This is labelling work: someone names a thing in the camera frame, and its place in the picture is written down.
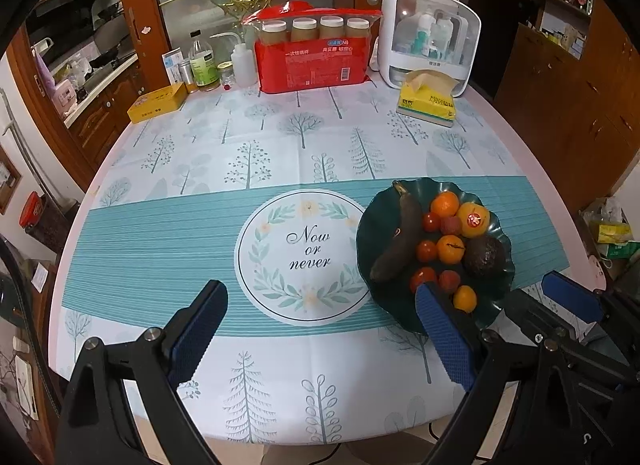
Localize dark avocado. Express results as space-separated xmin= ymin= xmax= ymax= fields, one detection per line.
xmin=463 ymin=235 xmax=506 ymax=275

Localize yellow orange with sticker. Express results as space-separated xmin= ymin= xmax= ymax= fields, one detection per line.
xmin=457 ymin=202 xmax=490 ymax=239

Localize red cherry tomato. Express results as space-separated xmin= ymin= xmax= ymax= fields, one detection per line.
xmin=416 ymin=240 xmax=438 ymax=263

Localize wrinkled dark red fruit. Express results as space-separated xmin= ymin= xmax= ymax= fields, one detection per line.
xmin=440 ymin=216 xmax=462 ymax=237

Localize overripe dark banana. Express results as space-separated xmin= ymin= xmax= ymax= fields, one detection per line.
xmin=369 ymin=180 xmax=423 ymax=282

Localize orange tangerine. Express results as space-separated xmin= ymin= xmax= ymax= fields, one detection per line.
xmin=436 ymin=234 xmax=465 ymax=266
xmin=430 ymin=191 xmax=460 ymax=219

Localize dark green wavy plate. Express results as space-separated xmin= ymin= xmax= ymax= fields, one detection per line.
xmin=356 ymin=178 xmax=515 ymax=335

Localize tree print tablecloth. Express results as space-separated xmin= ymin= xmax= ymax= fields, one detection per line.
xmin=49 ymin=77 xmax=597 ymax=445

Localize yellow tissue box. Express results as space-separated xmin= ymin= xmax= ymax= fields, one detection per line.
xmin=397 ymin=69 xmax=458 ymax=128

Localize white cosmetics storage case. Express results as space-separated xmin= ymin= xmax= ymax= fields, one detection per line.
xmin=376 ymin=0 xmax=482 ymax=98

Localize yellow flat box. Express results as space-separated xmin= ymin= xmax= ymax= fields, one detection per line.
xmin=127 ymin=82 xmax=188 ymax=124

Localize small white box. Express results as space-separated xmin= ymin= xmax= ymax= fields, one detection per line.
xmin=162 ymin=48 xmax=183 ymax=84

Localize red paper cup package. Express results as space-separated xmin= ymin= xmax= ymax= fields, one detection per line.
xmin=242 ymin=1 xmax=382 ymax=94

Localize green label bottle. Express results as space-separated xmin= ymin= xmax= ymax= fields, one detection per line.
xmin=189 ymin=29 xmax=219 ymax=91

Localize white squeeze bottle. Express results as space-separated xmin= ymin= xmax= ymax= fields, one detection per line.
xmin=210 ymin=32 xmax=258 ymax=88

